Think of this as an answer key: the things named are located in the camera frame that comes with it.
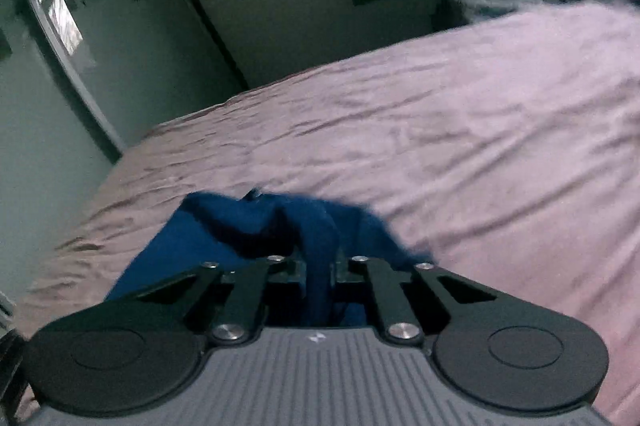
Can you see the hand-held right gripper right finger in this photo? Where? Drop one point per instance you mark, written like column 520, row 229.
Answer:
column 340, row 273

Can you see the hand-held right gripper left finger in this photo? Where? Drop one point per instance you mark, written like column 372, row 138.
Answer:
column 298, row 278

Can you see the dark blue garment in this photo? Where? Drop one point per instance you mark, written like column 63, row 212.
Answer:
column 225, row 226

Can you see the pink bed sheet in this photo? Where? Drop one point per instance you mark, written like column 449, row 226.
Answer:
column 450, row 120

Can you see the glossy grey wardrobe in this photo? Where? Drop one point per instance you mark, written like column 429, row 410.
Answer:
column 130, row 50

